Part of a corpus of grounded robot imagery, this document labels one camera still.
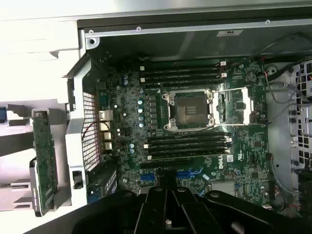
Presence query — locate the silver chipset heatsink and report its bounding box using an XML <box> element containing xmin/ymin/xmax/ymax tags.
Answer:
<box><xmin>210</xmin><ymin>180</ymin><xmax>236</xmax><ymax>197</ymax></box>

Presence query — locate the black RAM slot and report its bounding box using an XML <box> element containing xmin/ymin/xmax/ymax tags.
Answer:
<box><xmin>147</xmin><ymin>133</ymin><xmax>232</xmax><ymax>142</ymax></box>
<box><xmin>140</xmin><ymin>61</ymin><xmax>227</xmax><ymax>72</ymax></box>
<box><xmin>140</xmin><ymin>72</ymin><xmax>228</xmax><ymax>83</ymax></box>
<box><xmin>147</xmin><ymin>150</ymin><xmax>232</xmax><ymax>161</ymax></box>
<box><xmin>143</xmin><ymin>138</ymin><xmax>232</xmax><ymax>149</ymax></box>
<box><xmin>147</xmin><ymin>144</ymin><xmax>232</xmax><ymax>155</ymax></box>
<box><xmin>143</xmin><ymin>79</ymin><xmax>227</xmax><ymax>89</ymax></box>
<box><xmin>143</xmin><ymin>68</ymin><xmax>227</xmax><ymax>78</ymax></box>

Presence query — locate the green Dell motherboard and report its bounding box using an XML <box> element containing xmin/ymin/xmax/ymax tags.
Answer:
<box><xmin>96</xmin><ymin>57</ymin><xmax>273</xmax><ymax>207</ymax></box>

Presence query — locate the metal locking lever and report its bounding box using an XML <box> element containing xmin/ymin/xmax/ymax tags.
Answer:
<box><xmin>204</xmin><ymin>121</ymin><xmax>273</xmax><ymax>130</ymax></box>
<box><xmin>210</xmin><ymin>87</ymin><xmax>244</xmax><ymax>94</ymax></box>

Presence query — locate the CPU socket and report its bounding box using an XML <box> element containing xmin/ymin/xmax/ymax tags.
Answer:
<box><xmin>162</xmin><ymin>88</ymin><xmax>215</xmax><ymax>133</ymax></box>

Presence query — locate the silver rear port block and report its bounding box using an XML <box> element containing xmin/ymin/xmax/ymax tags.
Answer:
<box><xmin>98</xmin><ymin>109</ymin><xmax>115</xmax><ymax>152</ymax></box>

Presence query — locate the open desktop PC case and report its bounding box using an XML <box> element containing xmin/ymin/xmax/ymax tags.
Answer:
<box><xmin>62</xmin><ymin>7</ymin><xmax>312</xmax><ymax>220</ymax></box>

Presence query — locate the metal socket cover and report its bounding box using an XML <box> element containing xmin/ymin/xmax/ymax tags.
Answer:
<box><xmin>211</xmin><ymin>87</ymin><xmax>254</xmax><ymax>125</ymax></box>

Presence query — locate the grey parts rack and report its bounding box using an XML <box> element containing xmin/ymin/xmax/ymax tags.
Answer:
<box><xmin>0</xmin><ymin>98</ymin><xmax>74</xmax><ymax>216</ymax></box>

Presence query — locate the perforated metal drive cage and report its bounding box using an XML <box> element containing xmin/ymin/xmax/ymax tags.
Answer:
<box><xmin>289</xmin><ymin>59</ymin><xmax>312</xmax><ymax>171</ymax></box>

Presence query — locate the grey wire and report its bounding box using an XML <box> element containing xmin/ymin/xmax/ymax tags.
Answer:
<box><xmin>269</xmin><ymin>153</ymin><xmax>299</xmax><ymax>195</ymax></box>
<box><xmin>264</xmin><ymin>72</ymin><xmax>302</xmax><ymax>117</ymax></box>

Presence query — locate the black cable bundle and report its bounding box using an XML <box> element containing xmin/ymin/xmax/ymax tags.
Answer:
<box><xmin>248</xmin><ymin>31</ymin><xmax>312</xmax><ymax>65</ymax></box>

